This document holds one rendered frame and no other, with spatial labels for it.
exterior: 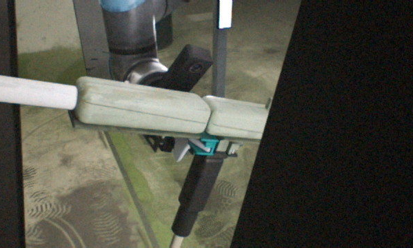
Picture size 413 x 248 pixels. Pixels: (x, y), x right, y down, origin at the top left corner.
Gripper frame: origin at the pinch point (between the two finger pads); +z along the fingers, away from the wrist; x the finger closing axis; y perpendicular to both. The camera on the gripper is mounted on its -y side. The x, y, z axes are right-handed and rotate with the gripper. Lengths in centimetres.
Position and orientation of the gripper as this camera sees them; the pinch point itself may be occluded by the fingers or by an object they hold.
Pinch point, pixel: (218, 140)
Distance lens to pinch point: 48.4
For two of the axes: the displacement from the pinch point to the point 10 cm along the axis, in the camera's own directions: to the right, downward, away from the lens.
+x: -8.2, -1.1, -5.6
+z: 4.6, 4.5, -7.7
